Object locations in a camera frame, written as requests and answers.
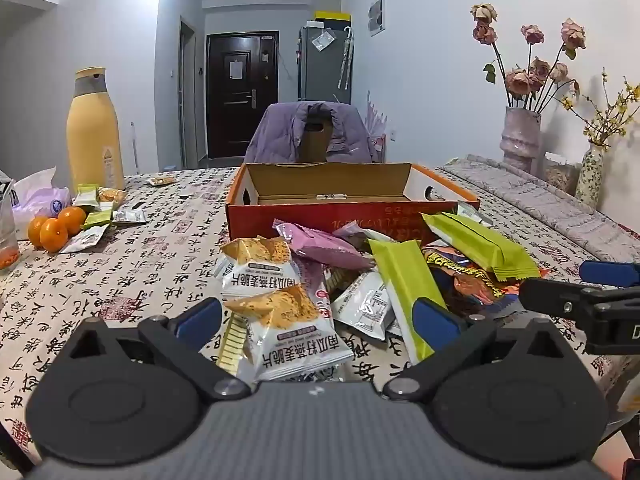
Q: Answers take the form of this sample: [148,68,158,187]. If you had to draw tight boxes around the small green snack packet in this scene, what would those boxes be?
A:
[73,184,101,211]
[82,208,116,231]

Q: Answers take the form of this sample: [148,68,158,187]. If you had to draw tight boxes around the yellow flower branches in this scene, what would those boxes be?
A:
[562,67,640,148]

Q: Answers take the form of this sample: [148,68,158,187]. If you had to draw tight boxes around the dark brown door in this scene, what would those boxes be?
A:
[206,32,279,160]

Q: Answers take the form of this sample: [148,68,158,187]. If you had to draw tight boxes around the folded umbrella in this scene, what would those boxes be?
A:
[337,27,354,90]

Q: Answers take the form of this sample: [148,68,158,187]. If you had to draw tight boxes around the wooden chair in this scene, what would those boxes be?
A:
[298,115,333,164]

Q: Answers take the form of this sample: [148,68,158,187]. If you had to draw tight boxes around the mauve snack packet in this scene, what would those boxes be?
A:
[332,220,381,248]

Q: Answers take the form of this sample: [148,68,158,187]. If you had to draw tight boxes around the small pink snack packet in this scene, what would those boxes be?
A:
[292,255,335,318]

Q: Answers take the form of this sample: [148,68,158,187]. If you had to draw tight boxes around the dried pink rose bouquet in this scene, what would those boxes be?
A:
[470,2,587,113]

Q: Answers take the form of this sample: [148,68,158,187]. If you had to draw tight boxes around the white cracker snack packet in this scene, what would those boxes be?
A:
[223,285,355,382]
[214,236,303,301]

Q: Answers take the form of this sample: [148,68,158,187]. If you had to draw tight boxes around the purple tissue pack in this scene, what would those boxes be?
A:
[11,167,72,241]

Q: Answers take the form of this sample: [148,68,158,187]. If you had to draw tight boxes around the pink ceramic vase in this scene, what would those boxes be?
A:
[500,106,542,173]

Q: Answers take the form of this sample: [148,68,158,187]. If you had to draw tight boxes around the yellow thermos bottle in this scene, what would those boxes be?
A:
[66,66,126,196]

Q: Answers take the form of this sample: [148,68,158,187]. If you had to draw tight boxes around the large pink snack packet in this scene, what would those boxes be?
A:
[272,219,376,271]

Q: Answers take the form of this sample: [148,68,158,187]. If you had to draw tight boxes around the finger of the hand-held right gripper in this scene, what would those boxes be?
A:
[518,277,601,323]
[580,260,640,288]

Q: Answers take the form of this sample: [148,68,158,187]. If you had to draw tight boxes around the grey quilted blanket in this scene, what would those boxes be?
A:
[435,155,640,266]

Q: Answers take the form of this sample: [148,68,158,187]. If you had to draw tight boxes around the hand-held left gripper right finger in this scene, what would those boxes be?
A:
[382,297,576,403]

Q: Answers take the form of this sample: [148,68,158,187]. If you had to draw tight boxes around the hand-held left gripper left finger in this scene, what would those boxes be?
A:
[64,297,252,403]

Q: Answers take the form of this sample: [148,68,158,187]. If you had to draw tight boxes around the glass cup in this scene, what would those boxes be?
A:
[0,180,21,273]

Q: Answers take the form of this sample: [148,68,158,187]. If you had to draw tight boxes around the grey refrigerator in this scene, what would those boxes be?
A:
[298,25,353,106]

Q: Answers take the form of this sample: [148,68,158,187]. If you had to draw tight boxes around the purple jacket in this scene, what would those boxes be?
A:
[245,101,379,164]

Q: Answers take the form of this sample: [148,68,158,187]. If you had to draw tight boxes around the orange black snack packet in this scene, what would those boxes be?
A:
[424,247,521,311]

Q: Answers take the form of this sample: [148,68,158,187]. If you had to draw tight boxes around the pink patterned bag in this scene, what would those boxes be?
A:
[367,91,388,163]

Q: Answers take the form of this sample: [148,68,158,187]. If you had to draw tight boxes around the red cardboard box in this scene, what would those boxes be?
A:
[225,162,481,246]

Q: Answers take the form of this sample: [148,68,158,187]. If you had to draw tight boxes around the glass jar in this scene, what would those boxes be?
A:
[543,152,581,196]

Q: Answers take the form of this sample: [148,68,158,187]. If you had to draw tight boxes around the small white snack packet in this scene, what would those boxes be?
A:
[457,202,493,226]

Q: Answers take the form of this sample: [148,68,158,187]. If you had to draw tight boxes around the long green snack packet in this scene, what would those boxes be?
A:
[420,211,542,281]
[368,238,449,366]

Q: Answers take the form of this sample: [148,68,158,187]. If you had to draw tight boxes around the yellow striped snack packet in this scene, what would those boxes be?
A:
[216,310,251,376]

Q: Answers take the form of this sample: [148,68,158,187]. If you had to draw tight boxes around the wall picture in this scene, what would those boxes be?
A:
[367,0,387,37]

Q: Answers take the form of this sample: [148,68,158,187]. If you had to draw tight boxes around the yellow box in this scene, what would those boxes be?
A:
[314,10,353,28]

